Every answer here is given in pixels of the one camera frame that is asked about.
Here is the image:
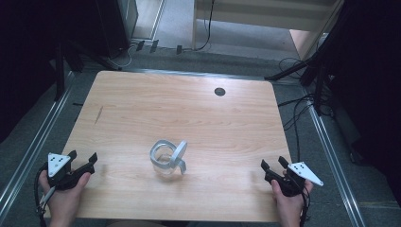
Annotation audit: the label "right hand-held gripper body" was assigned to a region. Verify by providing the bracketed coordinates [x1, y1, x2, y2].
[277, 161, 324, 198]

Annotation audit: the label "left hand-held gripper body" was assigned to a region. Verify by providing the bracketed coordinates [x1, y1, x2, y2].
[46, 152, 85, 191]

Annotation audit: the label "person's right hand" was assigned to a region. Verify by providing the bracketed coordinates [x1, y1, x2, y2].
[270, 169, 315, 221]

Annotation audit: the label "person's left hand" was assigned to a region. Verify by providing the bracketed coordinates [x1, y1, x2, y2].
[38, 171, 93, 220]

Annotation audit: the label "glass jar with hinged lid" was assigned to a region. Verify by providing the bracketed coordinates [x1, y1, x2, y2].
[148, 139, 189, 177]

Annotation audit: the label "black metal stand with legs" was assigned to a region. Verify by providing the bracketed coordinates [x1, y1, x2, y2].
[264, 46, 330, 116]

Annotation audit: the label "dark curtain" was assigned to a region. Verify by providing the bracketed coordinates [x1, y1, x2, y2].
[324, 0, 401, 207]
[0, 0, 105, 144]

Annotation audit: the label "black cabinet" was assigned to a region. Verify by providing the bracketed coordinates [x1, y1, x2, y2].
[94, 0, 140, 60]

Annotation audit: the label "long aluminium floor rail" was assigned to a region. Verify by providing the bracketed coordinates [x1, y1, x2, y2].
[0, 71, 77, 216]
[303, 91, 369, 227]

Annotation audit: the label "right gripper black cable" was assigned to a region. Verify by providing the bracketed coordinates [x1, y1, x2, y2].
[298, 184, 312, 227]

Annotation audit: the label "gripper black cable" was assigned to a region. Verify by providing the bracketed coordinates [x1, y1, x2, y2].
[298, 184, 312, 227]
[33, 164, 57, 227]

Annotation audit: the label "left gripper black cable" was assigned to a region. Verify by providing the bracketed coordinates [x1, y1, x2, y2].
[33, 164, 57, 227]

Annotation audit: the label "tangled black floor cables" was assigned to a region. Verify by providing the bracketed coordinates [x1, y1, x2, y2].
[276, 56, 335, 163]

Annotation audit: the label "white floor cable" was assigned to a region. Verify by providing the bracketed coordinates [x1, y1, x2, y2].
[107, 44, 136, 68]

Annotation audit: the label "aluminium rail behind table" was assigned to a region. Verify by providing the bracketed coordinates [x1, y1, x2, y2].
[125, 67, 267, 81]

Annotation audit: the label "white shelf frame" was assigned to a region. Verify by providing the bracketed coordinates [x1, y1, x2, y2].
[191, 0, 346, 61]

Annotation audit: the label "hanging black cable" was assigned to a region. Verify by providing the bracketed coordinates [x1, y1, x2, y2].
[183, 0, 217, 53]

